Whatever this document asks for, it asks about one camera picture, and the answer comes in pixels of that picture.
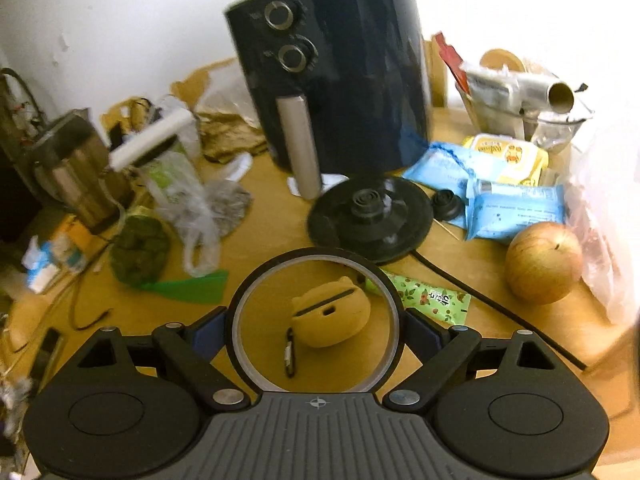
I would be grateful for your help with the steel electric kettle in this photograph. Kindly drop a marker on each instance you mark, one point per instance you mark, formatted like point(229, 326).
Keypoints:
point(75, 175)

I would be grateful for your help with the yellow apple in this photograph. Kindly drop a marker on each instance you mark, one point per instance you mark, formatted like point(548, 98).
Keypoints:
point(544, 262)

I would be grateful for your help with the black smartphone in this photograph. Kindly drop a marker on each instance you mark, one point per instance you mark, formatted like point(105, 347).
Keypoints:
point(47, 352)

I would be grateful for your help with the yellow earbud case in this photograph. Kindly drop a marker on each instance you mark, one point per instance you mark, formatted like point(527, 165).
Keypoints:
point(335, 317)

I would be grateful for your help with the crumpled clear plastic bag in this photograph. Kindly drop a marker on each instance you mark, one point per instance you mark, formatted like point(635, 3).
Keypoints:
point(230, 95)

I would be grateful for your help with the clear bag of dark seeds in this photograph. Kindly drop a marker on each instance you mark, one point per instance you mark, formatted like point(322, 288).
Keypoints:
point(220, 205)

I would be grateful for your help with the round wooden lid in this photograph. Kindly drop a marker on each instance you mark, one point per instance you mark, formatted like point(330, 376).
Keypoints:
point(502, 60)

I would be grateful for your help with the large clear plastic bag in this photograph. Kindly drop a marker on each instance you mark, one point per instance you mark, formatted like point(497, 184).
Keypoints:
point(605, 220)

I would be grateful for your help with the yellow wet wipe packet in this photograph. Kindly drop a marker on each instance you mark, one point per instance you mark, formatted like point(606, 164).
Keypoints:
point(505, 157)

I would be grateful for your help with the flat blue wet wipe packet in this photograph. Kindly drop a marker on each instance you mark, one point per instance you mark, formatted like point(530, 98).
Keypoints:
point(515, 210)

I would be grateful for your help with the white paper tag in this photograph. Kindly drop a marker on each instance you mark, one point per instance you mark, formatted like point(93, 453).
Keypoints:
point(332, 181)

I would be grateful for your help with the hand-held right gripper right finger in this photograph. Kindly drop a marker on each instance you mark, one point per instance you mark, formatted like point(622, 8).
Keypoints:
point(425, 335)

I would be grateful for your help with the blue white tissue box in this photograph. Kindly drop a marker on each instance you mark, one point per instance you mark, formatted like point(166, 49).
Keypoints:
point(40, 265)

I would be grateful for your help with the small pill bottle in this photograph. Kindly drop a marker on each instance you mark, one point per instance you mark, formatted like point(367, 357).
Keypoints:
point(67, 252)

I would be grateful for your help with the white jar green label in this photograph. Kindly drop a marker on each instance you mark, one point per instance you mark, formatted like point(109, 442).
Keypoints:
point(172, 170)

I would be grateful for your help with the green net bag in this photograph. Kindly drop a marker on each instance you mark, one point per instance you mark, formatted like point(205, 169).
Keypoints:
point(140, 250)

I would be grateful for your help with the brown paper bag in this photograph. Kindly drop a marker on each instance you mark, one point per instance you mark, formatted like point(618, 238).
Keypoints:
point(230, 135)

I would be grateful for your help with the silver foil roll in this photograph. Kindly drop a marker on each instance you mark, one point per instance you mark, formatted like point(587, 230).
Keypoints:
point(545, 92)

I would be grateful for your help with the black tape roll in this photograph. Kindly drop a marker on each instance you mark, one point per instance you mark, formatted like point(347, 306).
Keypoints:
point(315, 256)

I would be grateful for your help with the glass bowl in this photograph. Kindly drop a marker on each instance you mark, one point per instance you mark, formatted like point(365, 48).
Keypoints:
point(500, 120)

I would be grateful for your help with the opened blue wet wipe packet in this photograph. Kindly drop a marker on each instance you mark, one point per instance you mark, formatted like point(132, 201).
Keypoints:
point(440, 167)

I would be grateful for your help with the black round plug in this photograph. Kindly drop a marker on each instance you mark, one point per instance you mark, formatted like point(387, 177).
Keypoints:
point(449, 205)

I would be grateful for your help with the green sachet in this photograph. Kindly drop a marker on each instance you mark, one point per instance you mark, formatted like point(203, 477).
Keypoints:
point(430, 300)

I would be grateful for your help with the red packet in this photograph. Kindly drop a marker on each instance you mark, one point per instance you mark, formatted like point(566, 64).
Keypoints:
point(450, 60)

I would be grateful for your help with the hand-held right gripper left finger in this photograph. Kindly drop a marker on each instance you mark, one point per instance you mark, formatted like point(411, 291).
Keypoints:
point(210, 335)

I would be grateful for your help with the black round lid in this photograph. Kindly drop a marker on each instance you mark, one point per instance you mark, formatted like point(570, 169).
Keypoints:
point(370, 230)

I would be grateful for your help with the dark blue air fryer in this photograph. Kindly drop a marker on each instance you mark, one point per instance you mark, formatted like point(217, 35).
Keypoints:
point(350, 70)

